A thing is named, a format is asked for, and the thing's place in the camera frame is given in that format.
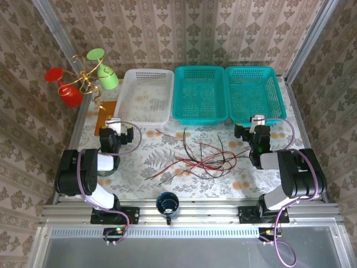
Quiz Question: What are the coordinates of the red plastic wine glass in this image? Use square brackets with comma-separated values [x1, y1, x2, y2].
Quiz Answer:
[44, 66, 84, 108]

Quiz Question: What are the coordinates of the aluminium frame rail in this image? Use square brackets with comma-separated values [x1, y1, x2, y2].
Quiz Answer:
[38, 199, 342, 227]

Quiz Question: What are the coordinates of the grey metal panel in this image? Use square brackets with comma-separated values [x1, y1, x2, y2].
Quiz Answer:
[26, 226, 352, 268]

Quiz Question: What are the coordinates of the thin black cable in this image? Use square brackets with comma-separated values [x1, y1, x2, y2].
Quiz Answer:
[158, 167, 196, 185]
[175, 149, 251, 168]
[191, 135, 227, 179]

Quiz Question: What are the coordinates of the teal plastic basket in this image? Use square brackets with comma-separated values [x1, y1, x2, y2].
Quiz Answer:
[172, 65, 230, 126]
[224, 65, 288, 126]

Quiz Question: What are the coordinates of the white plastic basket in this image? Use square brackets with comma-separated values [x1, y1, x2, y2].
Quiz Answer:
[113, 68, 175, 126]

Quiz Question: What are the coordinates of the dark blue mug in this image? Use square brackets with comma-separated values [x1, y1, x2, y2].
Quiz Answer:
[155, 192, 181, 226]

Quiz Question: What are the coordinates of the aluminium side rail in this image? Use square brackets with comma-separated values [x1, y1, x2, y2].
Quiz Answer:
[51, 94, 93, 204]
[287, 80, 330, 202]

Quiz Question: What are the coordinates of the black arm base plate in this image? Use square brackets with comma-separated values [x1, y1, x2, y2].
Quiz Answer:
[238, 205, 290, 224]
[90, 205, 140, 224]

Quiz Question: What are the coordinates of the grey slotted cable duct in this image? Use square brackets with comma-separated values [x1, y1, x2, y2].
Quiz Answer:
[50, 226, 262, 238]

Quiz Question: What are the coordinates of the small black circuit board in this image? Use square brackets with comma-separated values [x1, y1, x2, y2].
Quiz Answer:
[103, 227, 127, 242]
[258, 227, 283, 242]

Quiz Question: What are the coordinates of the orange wooden board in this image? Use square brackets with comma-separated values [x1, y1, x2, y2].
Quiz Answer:
[94, 100, 118, 137]

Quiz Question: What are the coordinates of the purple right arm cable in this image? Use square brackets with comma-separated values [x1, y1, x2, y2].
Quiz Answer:
[263, 117, 319, 267]

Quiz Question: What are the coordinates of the gold wire glass rack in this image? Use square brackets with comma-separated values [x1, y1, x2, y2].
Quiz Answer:
[57, 54, 117, 111]

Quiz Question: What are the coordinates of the floral tablecloth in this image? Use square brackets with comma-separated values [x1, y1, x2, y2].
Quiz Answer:
[65, 78, 312, 200]

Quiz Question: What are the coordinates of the green plastic wine glass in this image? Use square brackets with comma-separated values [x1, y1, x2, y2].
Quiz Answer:
[85, 47, 119, 90]

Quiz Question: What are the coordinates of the aluminium frame post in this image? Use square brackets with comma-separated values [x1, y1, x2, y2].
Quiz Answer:
[31, 0, 84, 73]
[284, 0, 337, 83]

